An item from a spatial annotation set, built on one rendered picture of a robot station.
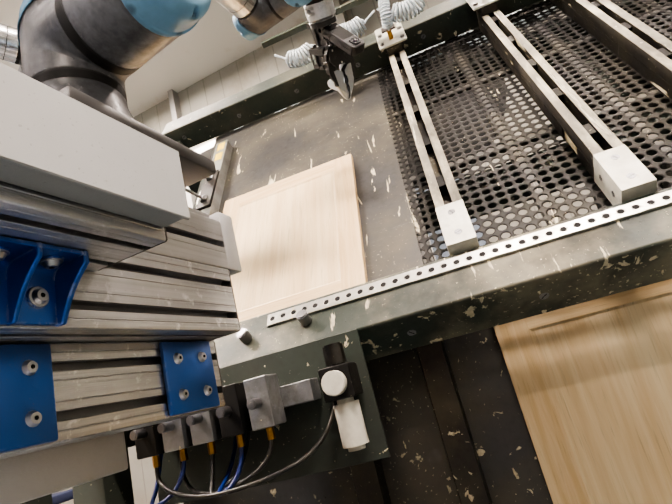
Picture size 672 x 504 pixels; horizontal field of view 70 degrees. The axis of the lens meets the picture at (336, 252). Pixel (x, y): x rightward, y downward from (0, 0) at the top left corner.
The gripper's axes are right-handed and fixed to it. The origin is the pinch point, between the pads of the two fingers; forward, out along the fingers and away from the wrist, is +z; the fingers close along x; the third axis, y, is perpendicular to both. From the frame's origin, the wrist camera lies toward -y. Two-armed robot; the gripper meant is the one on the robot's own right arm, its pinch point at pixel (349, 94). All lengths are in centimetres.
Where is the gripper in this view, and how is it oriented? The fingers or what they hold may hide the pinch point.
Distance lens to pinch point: 139.8
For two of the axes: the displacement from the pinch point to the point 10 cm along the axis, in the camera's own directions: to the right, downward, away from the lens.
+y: -6.4, -2.7, 7.2
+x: -7.2, 5.6, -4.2
